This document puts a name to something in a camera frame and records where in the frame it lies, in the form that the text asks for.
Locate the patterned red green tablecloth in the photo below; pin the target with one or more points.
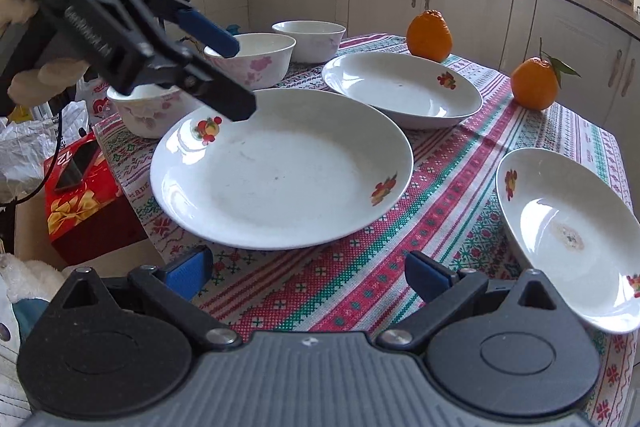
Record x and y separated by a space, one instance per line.
380 227

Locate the person's left hand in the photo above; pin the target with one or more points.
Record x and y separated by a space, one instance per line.
55 74

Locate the person's white fluffy clothing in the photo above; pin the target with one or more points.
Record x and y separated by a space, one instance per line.
25 287

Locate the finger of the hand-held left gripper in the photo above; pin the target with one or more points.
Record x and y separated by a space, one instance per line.
225 99
210 33

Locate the red and white plastic bag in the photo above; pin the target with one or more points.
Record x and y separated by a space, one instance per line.
97 104

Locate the white bowl with pink flowers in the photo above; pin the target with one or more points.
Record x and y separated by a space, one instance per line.
145 117
312 42
265 62

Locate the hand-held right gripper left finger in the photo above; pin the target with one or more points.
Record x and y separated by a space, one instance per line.
189 271

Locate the white bowl stack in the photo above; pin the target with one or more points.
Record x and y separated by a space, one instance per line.
280 177

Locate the red gift box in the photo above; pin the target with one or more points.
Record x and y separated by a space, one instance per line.
75 217

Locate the crumpled clear plastic bag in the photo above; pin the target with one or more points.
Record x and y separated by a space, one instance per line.
25 147

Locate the bumpy orange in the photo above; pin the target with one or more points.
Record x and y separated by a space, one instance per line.
430 37

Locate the orange with leaf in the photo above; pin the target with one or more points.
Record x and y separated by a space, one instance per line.
534 84

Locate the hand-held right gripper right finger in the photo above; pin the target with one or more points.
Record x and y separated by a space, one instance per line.
426 278

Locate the white plate with fruit print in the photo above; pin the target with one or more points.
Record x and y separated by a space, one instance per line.
565 227
400 87

